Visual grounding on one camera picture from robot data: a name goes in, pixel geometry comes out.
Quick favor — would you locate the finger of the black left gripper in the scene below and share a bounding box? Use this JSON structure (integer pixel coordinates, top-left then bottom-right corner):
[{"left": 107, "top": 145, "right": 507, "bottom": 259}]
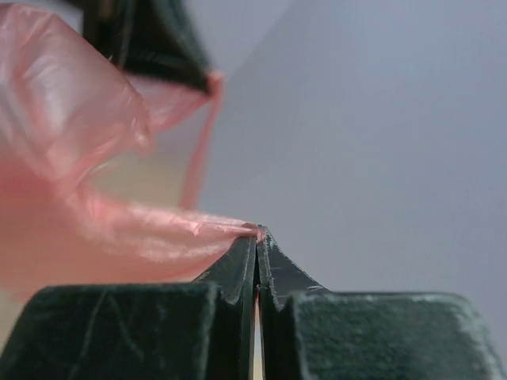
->
[
  {"left": 118, "top": 0, "right": 211, "bottom": 94},
  {"left": 64, "top": 1, "right": 155, "bottom": 75}
]

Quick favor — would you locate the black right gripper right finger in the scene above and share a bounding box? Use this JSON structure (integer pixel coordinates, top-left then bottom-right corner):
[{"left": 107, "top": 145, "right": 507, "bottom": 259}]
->
[{"left": 257, "top": 234, "right": 506, "bottom": 379}]

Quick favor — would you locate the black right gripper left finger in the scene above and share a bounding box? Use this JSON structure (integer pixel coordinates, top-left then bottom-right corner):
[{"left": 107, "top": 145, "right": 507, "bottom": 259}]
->
[{"left": 1, "top": 237, "right": 257, "bottom": 379}]

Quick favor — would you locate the red plastic trash bag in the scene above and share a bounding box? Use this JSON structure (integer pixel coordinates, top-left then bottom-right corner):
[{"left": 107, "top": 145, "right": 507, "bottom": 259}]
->
[{"left": 1, "top": 3, "right": 264, "bottom": 300}]

